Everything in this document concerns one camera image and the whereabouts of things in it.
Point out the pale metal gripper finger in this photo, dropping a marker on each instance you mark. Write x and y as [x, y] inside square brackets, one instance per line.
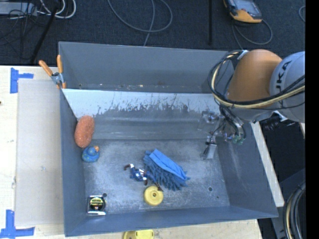
[209, 119]
[210, 149]

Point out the blue microfibre cloth mitt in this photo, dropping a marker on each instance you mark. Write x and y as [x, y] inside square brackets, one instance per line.
[165, 169]

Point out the yellow round disc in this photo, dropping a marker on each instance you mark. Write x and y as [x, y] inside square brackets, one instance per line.
[153, 196]

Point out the small blue and white toy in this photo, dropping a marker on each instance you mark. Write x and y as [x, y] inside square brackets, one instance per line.
[135, 173]

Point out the grey metal bin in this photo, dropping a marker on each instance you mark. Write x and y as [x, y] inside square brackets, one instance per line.
[124, 68]

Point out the blue toy duck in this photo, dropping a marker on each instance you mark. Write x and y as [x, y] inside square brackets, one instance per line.
[90, 155]

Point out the orange oval sponge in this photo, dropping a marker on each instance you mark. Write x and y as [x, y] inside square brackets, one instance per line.
[84, 131]

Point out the yellow and chrome tape measure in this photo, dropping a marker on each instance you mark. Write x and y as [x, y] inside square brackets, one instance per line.
[96, 204]

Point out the pale wood board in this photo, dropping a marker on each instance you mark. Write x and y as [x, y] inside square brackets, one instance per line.
[37, 146]

